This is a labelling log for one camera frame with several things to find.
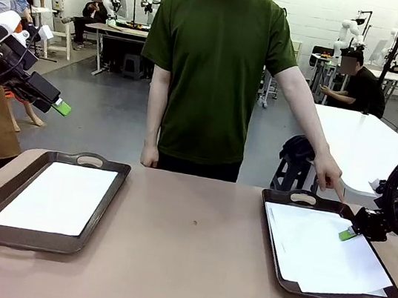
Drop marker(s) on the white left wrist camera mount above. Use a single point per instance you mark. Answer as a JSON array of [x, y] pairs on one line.
[[46, 32]]

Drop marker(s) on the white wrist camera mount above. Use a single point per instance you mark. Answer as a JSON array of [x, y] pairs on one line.
[[46, 32], [374, 184]]

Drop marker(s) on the grey background work table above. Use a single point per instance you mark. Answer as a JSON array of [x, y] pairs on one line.
[[126, 31]]

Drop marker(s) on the grey plastic stool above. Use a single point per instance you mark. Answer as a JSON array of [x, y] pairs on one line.
[[133, 64]]

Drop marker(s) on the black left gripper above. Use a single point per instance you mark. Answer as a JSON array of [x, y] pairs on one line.
[[13, 61]]

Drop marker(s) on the seated person in black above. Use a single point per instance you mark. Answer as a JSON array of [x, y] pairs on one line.
[[91, 15]]

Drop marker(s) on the person's left forearm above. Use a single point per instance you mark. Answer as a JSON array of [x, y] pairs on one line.
[[302, 108]]

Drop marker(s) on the white wooden chair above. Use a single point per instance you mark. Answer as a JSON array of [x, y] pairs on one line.
[[63, 39]]

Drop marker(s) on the white drawer cabinet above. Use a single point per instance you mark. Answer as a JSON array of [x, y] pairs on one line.
[[297, 49]]

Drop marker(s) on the large white rounded table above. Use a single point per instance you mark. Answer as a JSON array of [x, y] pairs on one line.
[[364, 144]]

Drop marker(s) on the black-haired person in black shirt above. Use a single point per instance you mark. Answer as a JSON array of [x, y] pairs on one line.
[[365, 91]]

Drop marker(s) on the person's right hand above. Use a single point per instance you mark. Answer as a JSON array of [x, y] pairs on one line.
[[150, 156]]

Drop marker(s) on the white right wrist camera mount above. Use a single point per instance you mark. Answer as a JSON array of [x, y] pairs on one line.
[[374, 184]]

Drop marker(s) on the tall black camera stand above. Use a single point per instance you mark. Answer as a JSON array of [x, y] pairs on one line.
[[393, 54]]

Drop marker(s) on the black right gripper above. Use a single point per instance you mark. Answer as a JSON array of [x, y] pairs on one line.
[[371, 224]]

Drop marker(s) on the black backpack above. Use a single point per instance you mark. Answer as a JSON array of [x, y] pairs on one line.
[[296, 146]]

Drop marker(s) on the person's right forearm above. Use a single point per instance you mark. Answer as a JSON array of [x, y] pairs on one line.
[[157, 109]]

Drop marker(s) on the black step stool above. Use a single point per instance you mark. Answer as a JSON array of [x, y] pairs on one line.
[[285, 173]]

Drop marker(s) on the person's black trousers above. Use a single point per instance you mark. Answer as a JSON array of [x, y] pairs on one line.
[[196, 167]]

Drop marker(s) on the person's left hand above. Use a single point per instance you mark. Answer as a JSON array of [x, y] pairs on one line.
[[326, 173]]

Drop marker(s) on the thin lamp stand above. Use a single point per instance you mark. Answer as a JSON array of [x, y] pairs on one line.
[[134, 4]]

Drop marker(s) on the person torso green T-shirt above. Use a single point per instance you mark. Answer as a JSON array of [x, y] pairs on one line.
[[215, 65]]

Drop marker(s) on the black floor tripod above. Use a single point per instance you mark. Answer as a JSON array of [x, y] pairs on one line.
[[47, 58]]

